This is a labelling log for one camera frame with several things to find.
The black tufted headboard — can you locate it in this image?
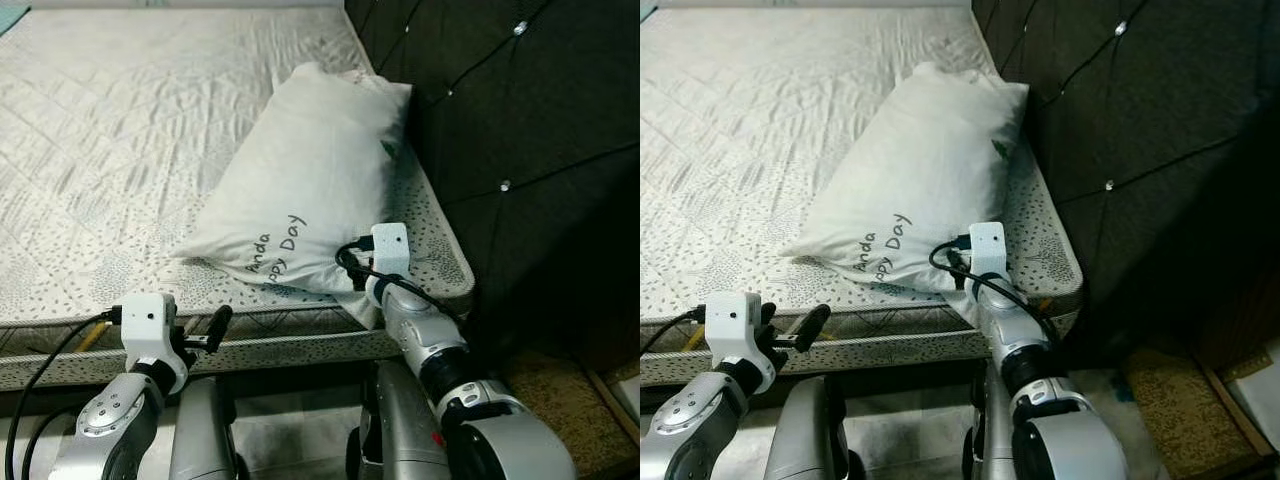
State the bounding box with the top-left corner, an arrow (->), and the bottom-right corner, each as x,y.
344,0 -> 641,376
972,0 -> 1280,376

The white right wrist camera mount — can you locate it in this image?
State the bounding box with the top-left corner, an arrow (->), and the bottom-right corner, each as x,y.
369,222 -> 412,280
966,221 -> 1007,281

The silver robot right leg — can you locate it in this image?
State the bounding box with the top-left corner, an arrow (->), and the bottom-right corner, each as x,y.
960,360 -> 1023,480
345,358 -> 453,480

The beige printed pillow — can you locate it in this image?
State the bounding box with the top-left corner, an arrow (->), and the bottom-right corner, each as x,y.
780,62 -> 1031,295
172,62 -> 414,295

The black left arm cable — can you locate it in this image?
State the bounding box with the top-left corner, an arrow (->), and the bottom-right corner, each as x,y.
640,308 -> 709,351
5,308 -> 126,480

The silver robot left leg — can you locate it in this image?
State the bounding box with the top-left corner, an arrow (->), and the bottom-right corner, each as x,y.
768,376 -> 853,480
167,376 -> 247,480

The grey quilted mattress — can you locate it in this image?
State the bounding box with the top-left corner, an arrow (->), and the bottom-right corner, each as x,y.
640,8 -> 1085,389
0,8 -> 477,393

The silver robot leg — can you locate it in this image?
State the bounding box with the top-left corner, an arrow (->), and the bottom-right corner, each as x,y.
345,358 -> 453,480
768,376 -> 853,480
960,360 -> 1023,480
167,376 -> 247,480

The brown speckled rug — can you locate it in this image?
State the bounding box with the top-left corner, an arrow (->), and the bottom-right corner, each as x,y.
1122,343 -> 1263,479
498,348 -> 629,479

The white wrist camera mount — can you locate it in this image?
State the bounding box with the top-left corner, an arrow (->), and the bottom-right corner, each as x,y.
369,222 -> 412,280
966,221 -> 1007,281
119,292 -> 180,367
705,290 -> 764,367

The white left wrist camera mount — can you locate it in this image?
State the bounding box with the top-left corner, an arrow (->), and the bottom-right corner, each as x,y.
119,292 -> 180,367
705,290 -> 764,367

